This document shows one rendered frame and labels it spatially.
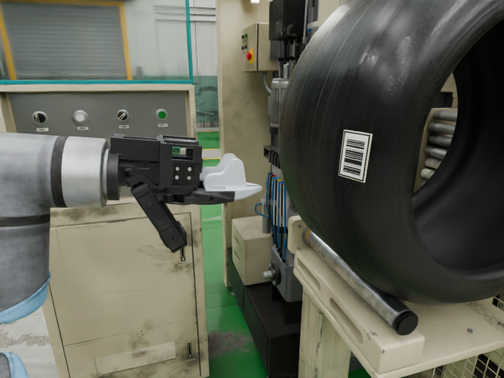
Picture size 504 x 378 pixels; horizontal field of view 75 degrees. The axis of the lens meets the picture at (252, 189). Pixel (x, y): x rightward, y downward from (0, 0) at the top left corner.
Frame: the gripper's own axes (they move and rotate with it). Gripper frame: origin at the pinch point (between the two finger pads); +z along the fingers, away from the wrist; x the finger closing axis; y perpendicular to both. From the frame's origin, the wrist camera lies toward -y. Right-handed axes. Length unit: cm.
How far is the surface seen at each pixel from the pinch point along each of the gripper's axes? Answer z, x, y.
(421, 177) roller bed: 71, 39, -6
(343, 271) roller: 23.9, 6.0, -18.4
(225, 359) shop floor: 23, 78, -110
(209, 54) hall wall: 137, 905, 100
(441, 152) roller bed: 69, 32, 4
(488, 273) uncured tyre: 38.7, -11.2, -9.4
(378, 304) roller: 23.9, -5.3, -18.4
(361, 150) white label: 9.5, -11.2, 9.3
